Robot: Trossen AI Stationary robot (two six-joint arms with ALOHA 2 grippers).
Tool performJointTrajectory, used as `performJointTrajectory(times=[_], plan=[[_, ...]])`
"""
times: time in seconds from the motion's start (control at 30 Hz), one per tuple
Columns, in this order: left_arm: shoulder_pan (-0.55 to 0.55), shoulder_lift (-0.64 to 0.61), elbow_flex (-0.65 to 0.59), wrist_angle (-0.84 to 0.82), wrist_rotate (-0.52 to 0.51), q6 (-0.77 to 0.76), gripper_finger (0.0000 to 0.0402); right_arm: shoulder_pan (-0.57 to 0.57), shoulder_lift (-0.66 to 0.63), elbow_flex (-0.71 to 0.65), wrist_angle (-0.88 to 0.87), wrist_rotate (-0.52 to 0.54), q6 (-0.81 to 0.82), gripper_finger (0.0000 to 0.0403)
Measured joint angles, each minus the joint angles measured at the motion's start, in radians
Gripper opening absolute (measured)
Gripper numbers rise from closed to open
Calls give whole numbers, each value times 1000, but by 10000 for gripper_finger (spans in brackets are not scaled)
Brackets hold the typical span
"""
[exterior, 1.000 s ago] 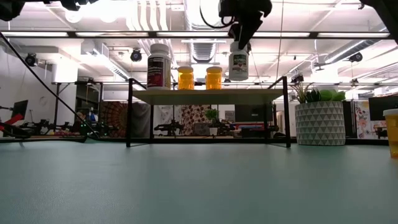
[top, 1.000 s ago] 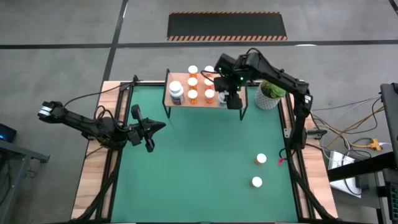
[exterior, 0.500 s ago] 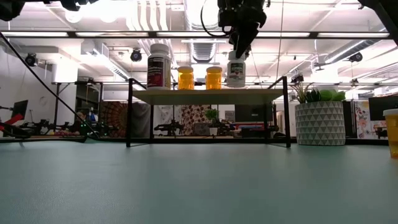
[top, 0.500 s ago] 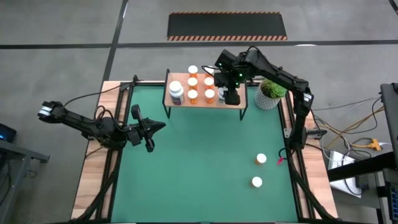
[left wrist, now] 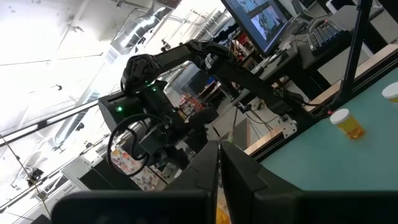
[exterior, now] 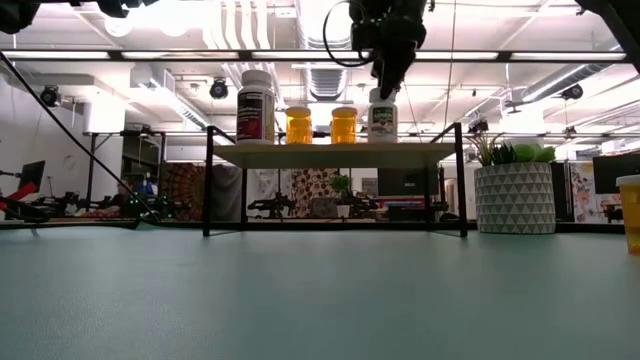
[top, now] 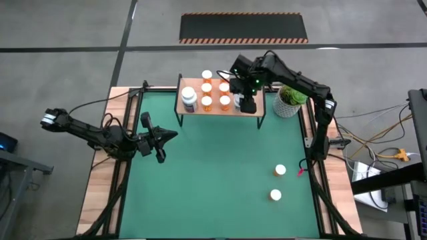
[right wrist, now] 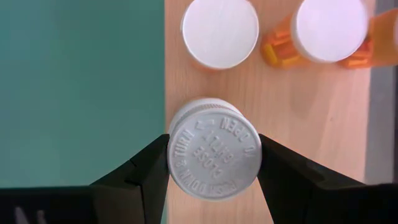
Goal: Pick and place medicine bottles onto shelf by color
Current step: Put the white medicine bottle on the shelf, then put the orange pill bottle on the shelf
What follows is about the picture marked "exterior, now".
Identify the small black tilted monitor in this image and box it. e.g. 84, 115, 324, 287
17, 159, 46, 194

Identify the pastel floral print panel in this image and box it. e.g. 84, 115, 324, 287
569, 161, 624, 225

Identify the black ceiling spotlight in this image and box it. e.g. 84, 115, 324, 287
560, 83, 585, 102
38, 84, 62, 109
208, 77, 230, 100

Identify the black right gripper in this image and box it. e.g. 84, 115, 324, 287
349, 0, 429, 100

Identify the green table mat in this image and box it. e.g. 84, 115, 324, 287
0, 227, 640, 360

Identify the large black monitor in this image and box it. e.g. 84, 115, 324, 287
592, 153, 640, 195

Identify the large white bottle maroon label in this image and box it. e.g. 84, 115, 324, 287
235, 69, 277, 146

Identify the wooden shelf black metal frame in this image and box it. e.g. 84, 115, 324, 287
201, 122, 469, 239

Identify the small plant in white pot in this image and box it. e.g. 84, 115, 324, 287
329, 173, 354, 219

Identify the black looped wrist cable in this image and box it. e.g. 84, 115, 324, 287
322, 0, 375, 69

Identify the long black arm cable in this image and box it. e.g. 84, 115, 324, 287
0, 49, 157, 224

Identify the brown mandala patterned panel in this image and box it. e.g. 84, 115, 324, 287
159, 162, 207, 222

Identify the orange pill bottle white cap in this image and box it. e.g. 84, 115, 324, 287
284, 105, 314, 146
330, 106, 359, 146
615, 174, 640, 256

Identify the red floral patterned panel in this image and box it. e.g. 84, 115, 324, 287
291, 168, 351, 219

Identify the black metal table frame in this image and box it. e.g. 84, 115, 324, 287
0, 218, 640, 236

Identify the succulent in triangle-patterned pot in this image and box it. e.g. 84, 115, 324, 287
472, 132, 558, 236

